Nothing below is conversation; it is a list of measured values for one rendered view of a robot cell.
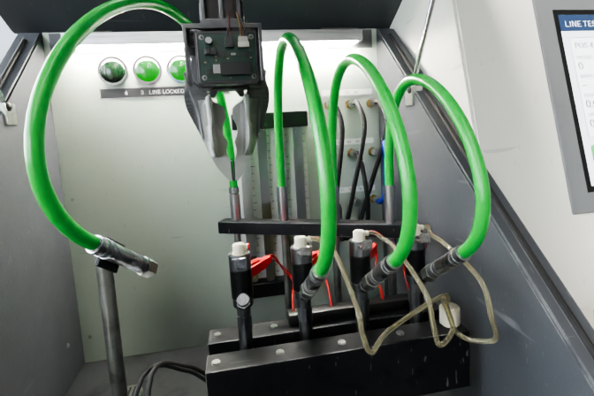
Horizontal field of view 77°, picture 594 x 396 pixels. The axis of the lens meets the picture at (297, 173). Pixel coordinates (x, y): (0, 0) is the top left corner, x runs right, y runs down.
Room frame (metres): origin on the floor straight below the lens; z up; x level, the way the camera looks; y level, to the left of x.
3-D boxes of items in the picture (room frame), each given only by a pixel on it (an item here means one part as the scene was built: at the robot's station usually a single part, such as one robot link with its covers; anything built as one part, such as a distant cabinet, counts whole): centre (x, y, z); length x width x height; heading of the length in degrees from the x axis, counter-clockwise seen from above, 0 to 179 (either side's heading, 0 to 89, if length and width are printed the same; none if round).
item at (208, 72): (0.39, 0.07, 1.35); 0.09 x 0.08 x 0.12; 10
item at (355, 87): (0.77, -0.11, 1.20); 0.13 x 0.03 x 0.31; 100
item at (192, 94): (0.42, 0.09, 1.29); 0.05 x 0.02 x 0.09; 100
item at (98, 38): (0.73, 0.12, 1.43); 0.54 x 0.03 x 0.02; 100
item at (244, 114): (0.40, 0.05, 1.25); 0.06 x 0.03 x 0.09; 10
